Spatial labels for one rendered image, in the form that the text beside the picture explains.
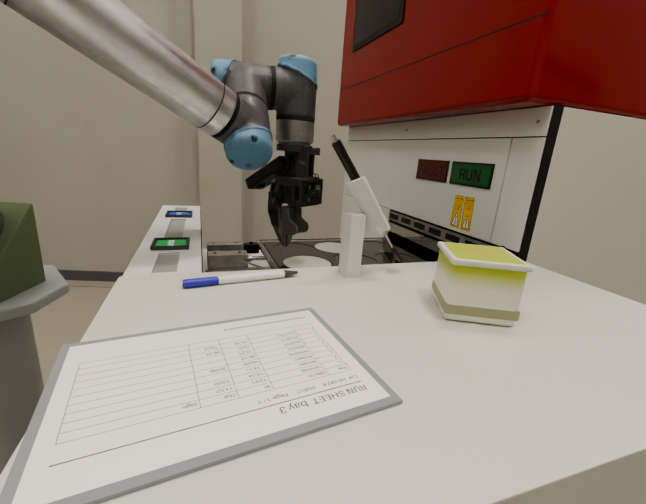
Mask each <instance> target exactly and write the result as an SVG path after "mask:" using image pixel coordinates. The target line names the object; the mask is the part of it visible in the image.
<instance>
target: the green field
mask: <svg viewBox="0 0 646 504"><path fill-rule="evenodd" d="M491 169H492V166H485V165H472V164H458V163H453V169H452V175H451V180H450V182H457V183H463V184H470V185H477V186H483V187H488V184H489V179H490V174H491Z"/></svg>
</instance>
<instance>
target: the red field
mask: <svg viewBox="0 0 646 504"><path fill-rule="evenodd" d="M446 169H447V163H445V162H432V161H419V164H418V171H417V177H423V178H430V179H437V180H443V181H445V175H446Z"/></svg>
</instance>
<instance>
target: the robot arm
mask: <svg viewBox="0 0 646 504"><path fill-rule="evenodd" d="M0 2H1V3H3V4H4V5H6V6H8V7H9V8H11V9H12V10H14V11H15V12H17V13H19V14H20V15H22V16H23V17H25V18H26V19H28V20H29V21H31V22H33V23H34V24H36V25H37V26H39V27H40V28H42V29H44V30H45V31H47V32H48V33H50V34H51V35H53V36H55V37H56V38H58V39H59V40H61V41H62V42H64V43H66V44H67V45H69V46H70V47H72V48H73V49H75V50H76V51H78V52H80V53H81V54H83V55H84V56H86V57H87V58H89V59H91V60H92V61H94V62H95V63H97V64H98V65H100V66H102V67H103V68H105V69H106V70H108V71H109V72H111V73H112V74H114V75H116V76H117V77H119V78H120V79H122V80H123V81H125V82H127V83H128V84H130V85H131V86H133V87H134V88H136V89H138V90H139V91H141V92H142V93H144V94H145V95H147V96H149V97H150V98H152V99H153V100H155V101H156V102H158V103H159V104H161V105H163V106H164V107H166V108H167V109H169V110H170V111H172V112H174V113H175V114H177V115H178V116H180V117H181V118H183V119H185V120H186V121H188V122H189V123H191V124H192V125H194V126H196V127H197V128H199V129H200V130H202V131H203V132H205V133H206V134H208V135H210V136H212V137H213V138H215V139H216V140H218V141H219V142H221V143H222V144H224V145H223V148H224V151H225V154H226V157H227V159H228V161H229V162H230V163H231V164H232V165H233V166H235V167H237V168H239V169H243V170H255V169H259V168H261V167H262V168H261V169H259V170H258V171H256V172H255V173H253V174H252V175H251V176H249V177H248V178H246V180H245V181H246V184H247V187H248V189H259V190H260V189H264V188H266V187H267V186H269V185H270V184H271V186H270V191H269V192H268V214H269V217H270V221H271V224H272V226H273V228H274V231H275V233H276V235H277V237H278V239H279V241H280V243H281V244H282V246H283V247H287V246H288V245H289V243H290V241H291V239H292V236H293V235H295V234H297V233H303V232H307V231H308V229H309V224H308V222H306V221H305V220H304V219H303V218H302V208H301V207H306V206H314V205H319V204H322V190H323V179H320V178H319V175H318V174H317V175H318V177H316V175H315V174H316V173H314V159H315V155H320V148H312V146H310V144H313V142H314V123H315V108H316V91H317V89H318V85H317V64H316V62H315V61H314V60H313V59H312V58H310V57H307V56H304V55H298V54H295V55H293V54H285V55H282V56H280V57H279V59H278V63H277V66H269V65H262V64H256V63H249V62H242V61H237V60H235V59H231V60H226V59H214V60H212V62H211V65H210V66H211V73H210V72H209V71H207V70H206V69H205V68H204V67H202V66H201V65H200V64H199V63H197V62H196V61H195V60H194V59H192V58H191V57H190V56H189V55H187V54H186V53H185V52H184V51H182V50H181V49H180V48H179V47H177V46H176V45H175V44H174V43H172V42H171V41H170V40H169V39H167V38H166V37H165V36H164V35H162V34H161V33H160V32H159V31H157V30H156V29H155V28H154V27H152V26H151V25H150V24H149V23H147V22H146V21H145V20H144V19H142V18H141V17H140V16H139V15H137V14H136V13H135V12H134V11H132V10H131V9H130V8H129V7H127V6H126V5H125V4H124V3H122V2H121V1H120V0H0ZM268 110H276V141H277V142H278V144H277V145H276V150H281V151H285V156H278V157H277V158H275V159H274V160H272V161H271V162H269V161H270V159H271V157H272V153H273V147H272V141H273V135H272V132H271V129H270V122H269V115H268ZM268 162H269V163H268ZM267 163H268V164H267ZM264 165H265V166H264ZM263 166H264V167H263ZM314 175H315V177H313V176H314ZM283 203H285V204H288V205H287V206H282V204H283ZM3 226H4V218H3V215H2V213H1V212H0V235H1V232H2V230H3Z"/></svg>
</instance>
